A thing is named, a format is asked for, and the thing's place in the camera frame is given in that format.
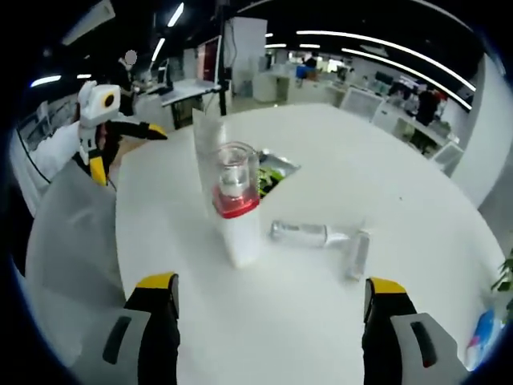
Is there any blue tissue pack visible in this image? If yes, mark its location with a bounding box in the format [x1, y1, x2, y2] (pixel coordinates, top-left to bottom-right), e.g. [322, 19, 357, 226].
[464, 308, 506, 362]

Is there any small white skincare bottle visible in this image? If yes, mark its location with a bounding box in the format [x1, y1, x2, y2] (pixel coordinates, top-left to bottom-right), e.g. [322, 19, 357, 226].
[345, 229, 372, 282]
[269, 219, 349, 248]

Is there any large white skincare tube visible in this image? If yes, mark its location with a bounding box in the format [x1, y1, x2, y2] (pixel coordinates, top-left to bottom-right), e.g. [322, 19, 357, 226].
[191, 107, 232, 220]

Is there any green potted plant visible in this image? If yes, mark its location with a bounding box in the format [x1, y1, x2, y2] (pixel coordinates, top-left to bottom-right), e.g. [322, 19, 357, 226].
[491, 248, 513, 314]

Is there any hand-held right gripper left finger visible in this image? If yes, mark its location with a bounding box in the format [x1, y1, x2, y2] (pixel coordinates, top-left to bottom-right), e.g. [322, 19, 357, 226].
[70, 272, 180, 385]

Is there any grey mesh office chair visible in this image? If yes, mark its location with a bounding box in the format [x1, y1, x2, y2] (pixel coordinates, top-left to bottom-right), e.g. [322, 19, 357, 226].
[23, 168, 127, 366]

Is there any black-legged laptop table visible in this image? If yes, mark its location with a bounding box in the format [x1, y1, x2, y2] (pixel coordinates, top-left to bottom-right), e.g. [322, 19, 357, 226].
[160, 78, 228, 129]

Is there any white ceiling air conditioner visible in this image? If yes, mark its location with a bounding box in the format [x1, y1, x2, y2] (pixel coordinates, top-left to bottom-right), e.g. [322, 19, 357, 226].
[62, 0, 117, 45]

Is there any long white ceiling light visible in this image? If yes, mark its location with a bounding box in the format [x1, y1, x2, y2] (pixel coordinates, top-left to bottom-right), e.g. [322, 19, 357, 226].
[167, 2, 185, 28]
[296, 30, 478, 92]
[340, 47, 474, 110]

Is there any red collar skincare bottle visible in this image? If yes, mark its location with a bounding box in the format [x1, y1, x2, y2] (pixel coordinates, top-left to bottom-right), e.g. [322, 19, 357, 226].
[206, 140, 264, 269]

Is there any green black skincare pouch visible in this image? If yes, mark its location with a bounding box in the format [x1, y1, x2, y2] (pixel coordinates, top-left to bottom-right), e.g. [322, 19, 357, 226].
[256, 148, 301, 200]

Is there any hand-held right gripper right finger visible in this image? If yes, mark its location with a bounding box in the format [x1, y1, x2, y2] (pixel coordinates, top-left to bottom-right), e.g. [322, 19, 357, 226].
[362, 276, 468, 385]

